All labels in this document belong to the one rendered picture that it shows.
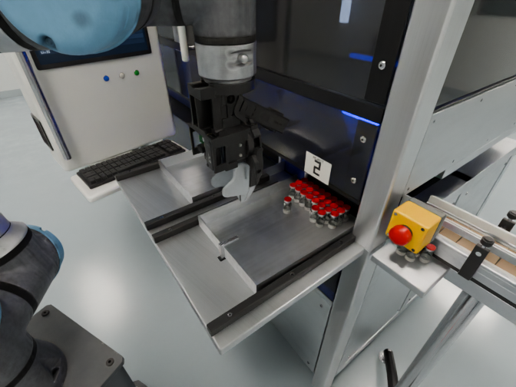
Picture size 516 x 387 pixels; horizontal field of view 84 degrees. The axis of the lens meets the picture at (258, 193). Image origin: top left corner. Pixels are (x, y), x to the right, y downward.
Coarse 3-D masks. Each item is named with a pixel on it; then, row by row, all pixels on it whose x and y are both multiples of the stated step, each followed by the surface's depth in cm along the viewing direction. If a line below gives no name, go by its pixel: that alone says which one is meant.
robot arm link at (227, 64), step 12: (204, 48) 33; (216, 48) 32; (228, 48) 32; (240, 48) 33; (252, 48) 34; (204, 60) 34; (216, 60) 33; (228, 60) 33; (240, 60) 33; (252, 60) 35; (204, 72) 35; (216, 72) 34; (228, 72) 34; (240, 72) 34; (252, 72) 36
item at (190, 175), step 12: (180, 156) 101; (192, 156) 103; (168, 168) 98; (180, 168) 98; (192, 168) 98; (204, 168) 98; (264, 168) 92; (276, 168) 95; (180, 180) 92; (192, 180) 92; (204, 180) 92; (180, 192) 87; (192, 192) 87; (204, 192) 81; (216, 192) 84
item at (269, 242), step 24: (264, 192) 84; (288, 192) 87; (216, 216) 77; (240, 216) 78; (264, 216) 78; (288, 216) 78; (216, 240) 68; (240, 240) 71; (264, 240) 71; (288, 240) 71; (312, 240) 71; (336, 240) 68; (240, 264) 61; (264, 264) 65; (288, 264) 61
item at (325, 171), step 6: (306, 156) 74; (312, 156) 72; (306, 162) 74; (312, 162) 73; (324, 162) 69; (306, 168) 75; (312, 168) 74; (324, 168) 70; (330, 168) 68; (312, 174) 74; (324, 174) 71; (324, 180) 71
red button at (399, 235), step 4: (392, 228) 56; (396, 228) 55; (400, 228) 55; (404, 228) 55; (392, 232) 56; (396, 232) 55; (400, 232) 55; (404, 232) 54; (408, 232) 55; (392, 236) 56; (396, 236) 55; (400, 236) 55; (404, 236) 54; (408, 236) 54; (392, 240) 57; (396, 240) 56; (400, 240) 55; (404, 240) 55; (408, 240) 55; (396, 244) 56; (400, 244) 56; (404, 244) 55
